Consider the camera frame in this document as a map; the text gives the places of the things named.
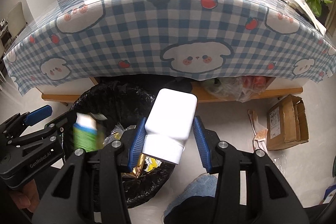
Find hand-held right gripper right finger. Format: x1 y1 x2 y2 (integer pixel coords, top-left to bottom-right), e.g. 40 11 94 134
192 115 310 224

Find person's left hand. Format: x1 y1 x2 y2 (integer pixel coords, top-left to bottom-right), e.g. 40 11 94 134
8 178 41 211

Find green medicine box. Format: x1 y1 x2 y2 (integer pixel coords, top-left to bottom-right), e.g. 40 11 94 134
72 113 98 152

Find clear bag of groceries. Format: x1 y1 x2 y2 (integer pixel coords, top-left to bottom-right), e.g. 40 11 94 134
202 76 271 102

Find blue checkered printed tablecloth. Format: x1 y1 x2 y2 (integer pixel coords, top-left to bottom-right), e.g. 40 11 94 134
3 0 336 97

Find white plastic bottle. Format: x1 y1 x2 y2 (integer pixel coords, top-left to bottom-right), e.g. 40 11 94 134
142 88 198 165

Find bin with black bag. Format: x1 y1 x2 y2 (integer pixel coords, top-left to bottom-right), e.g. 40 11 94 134
63 82 176 210

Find blue fluffy cloth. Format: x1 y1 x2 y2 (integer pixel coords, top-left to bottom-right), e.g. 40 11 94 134
164 173 218 224

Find brown cardboard box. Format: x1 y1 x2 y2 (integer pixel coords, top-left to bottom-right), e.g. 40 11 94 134
266 94 310 151

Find paper wrapper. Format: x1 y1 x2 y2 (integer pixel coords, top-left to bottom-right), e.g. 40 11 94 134
248 109 268 151

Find white folded papers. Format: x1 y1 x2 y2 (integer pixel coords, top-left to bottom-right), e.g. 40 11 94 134
287 0 327 35

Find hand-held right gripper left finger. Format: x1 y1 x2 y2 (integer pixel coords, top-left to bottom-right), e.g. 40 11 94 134
31 117 147 224

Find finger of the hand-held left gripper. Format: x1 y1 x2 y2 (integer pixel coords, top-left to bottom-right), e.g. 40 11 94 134
8 110 79 157
0 105 53 146

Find beige dining chair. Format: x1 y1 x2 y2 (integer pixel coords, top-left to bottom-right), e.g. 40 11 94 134
0 30 8 83
7 1 28 41

